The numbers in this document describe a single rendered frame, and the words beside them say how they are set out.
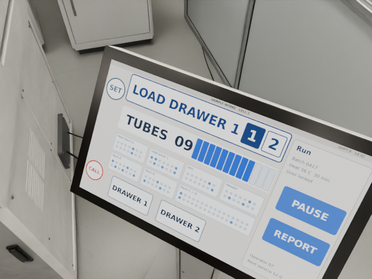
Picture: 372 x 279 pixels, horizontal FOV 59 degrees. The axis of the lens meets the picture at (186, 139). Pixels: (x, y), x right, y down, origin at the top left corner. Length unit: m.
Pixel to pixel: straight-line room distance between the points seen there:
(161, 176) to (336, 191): 0.29
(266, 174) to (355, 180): 0.13
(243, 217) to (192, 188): 0.10
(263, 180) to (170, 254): 1.11
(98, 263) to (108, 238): 0.12
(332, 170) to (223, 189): 0.18
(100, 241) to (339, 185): 1.34
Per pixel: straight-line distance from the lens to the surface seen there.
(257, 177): 0.55
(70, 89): 2.39
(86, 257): 1.71
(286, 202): 0.56
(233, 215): 0.58
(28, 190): 1.17
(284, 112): 0.53
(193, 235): 0.62
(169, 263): 1.60
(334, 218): 0.57
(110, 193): 0.67
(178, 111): 0.57
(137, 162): 0.62
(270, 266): 0.61
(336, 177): 0.55
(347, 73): 1.30
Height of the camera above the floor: 1.57
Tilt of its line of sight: 53 degrees down
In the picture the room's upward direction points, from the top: 1 degrees clockwise
